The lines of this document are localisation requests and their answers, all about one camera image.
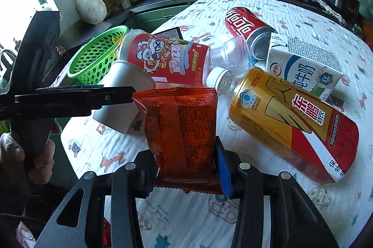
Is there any red snack packet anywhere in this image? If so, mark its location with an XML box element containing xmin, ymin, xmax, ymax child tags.
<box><xmin>132</xmin><ymin>87</ymin><xmax>225</xmax><ymax>195</ymax></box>

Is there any black packet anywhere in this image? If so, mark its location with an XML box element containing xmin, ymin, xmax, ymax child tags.
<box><xmin>154</xmin><ymin>27</ymin><xmax>184</xmax><ymax>40</ymax></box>

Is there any window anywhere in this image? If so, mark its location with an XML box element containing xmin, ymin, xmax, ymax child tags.
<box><xmin>0</xmin><ymin>0</ymin><xmax>59</xmax><ymax>91</ymax></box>

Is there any round wooden chopping block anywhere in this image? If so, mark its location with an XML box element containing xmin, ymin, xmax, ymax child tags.
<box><xmin>75</xmin><ymin>0</ymin><xmax>117</xmax><ymax>24</ymax></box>

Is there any clear plastic cup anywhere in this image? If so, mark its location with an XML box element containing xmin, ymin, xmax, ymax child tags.
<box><xmin>201</xmin><ymin>34</ymin><xmax>257</xmax><ymax>76</ymax></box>

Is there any white rag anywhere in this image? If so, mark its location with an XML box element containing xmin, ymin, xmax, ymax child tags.
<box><xmin>310</xmin><ymin>0</ymin><xmax>346</xmax><ymax>22</ymax></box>

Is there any white paper cup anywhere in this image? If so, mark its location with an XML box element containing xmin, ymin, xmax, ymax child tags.
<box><xmin>93</xmin><ymin>60</ymin><xmax>156</xmax><ymax>136</ymax></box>

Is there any green plastic basket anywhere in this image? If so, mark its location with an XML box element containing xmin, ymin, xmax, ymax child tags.
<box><xmin>68</xmin><ymin>25</ymin><xmax>130</xmax><ymax>87</ymax></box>

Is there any red printed plastic cup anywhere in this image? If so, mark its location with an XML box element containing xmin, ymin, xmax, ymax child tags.
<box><xmin>117</xmin><ymin>29</ymin><xmax>211</xmax><ymax>89</ymax></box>

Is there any green kitchen cabinet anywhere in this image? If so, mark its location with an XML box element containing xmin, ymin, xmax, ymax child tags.
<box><xmin>131</xmin><ymin>1</ymin><xmax>194</xmax><ymax>33</ymax></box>

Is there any golden drink bottle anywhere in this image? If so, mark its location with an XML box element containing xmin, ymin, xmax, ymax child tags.
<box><xmin>206</xmin><ymin>66</ymin><xmax>359</xmax><ymax>185</ymax></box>

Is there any person's left hand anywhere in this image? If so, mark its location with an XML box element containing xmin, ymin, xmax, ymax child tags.
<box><xmin>0</xmin><ymin>122</ymin><xmax>62</xmax><ymax>178</ymax></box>

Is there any red cola can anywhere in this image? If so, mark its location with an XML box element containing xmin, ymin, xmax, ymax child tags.
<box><xmin>224</xmin><ymin>7</ymin><xmax>279</xmax><ymax>61</ymax></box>

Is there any printed tablecloth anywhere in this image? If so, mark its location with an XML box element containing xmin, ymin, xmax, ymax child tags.
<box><xmin>49</xmin><ymin>0</ymin><xmax>373</xmax><ymax>248</ymax></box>

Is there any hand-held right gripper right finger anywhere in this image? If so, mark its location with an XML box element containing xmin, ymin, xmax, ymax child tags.
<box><xmin>215</xmin><ymin>136</ymin><xmax>340</xmax><ymax>248</ymax></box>

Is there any white milk carton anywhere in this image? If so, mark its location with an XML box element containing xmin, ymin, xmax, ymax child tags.
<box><xmin>265</xmin><ymin>32</ymin><xmax>344</xmax><ymax>101</ymax></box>

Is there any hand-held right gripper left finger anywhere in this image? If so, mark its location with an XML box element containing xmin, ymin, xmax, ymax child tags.
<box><xmin>35</xmin><ymin>150</ymin><xmax>160</xmax><ymax>248</ymax></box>

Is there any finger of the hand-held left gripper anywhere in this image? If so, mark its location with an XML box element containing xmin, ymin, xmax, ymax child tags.
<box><xmin>13</xmin><ymin>86</ymin><xmax>136</xmax><ymax>120</ymax></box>
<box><xmin>34</xmin><ymin>85</ymin><xmax>104</xmax><ymax>90</ymax></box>

